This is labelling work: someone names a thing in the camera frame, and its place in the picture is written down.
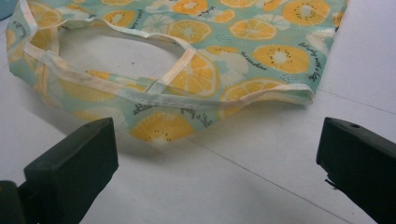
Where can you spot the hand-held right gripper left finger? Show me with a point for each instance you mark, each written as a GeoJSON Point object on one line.
{"type": "Point", "coordinates": [71, 165]}

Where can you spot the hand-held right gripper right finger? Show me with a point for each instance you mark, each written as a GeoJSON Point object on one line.
{"type": "Point", "coordinates": [361, 161]}

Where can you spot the fruit print tote bag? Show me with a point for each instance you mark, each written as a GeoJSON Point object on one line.
{"type": "Point", "coordinates": [249, 53]}

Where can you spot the blue object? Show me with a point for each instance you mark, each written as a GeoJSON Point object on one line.
{"type": "Point", "coordinates": [7, 7]}

